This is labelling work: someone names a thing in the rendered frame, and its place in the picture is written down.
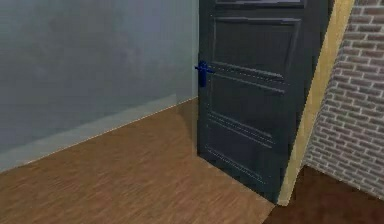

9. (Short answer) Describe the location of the yellow wooden door frame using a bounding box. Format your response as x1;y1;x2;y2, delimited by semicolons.
277;0;356;207

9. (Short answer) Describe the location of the dark grey panelled room door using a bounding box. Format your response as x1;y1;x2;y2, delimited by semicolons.
196;0;335;204

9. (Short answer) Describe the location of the blue door handle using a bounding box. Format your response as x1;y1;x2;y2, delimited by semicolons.
194;60;214;88

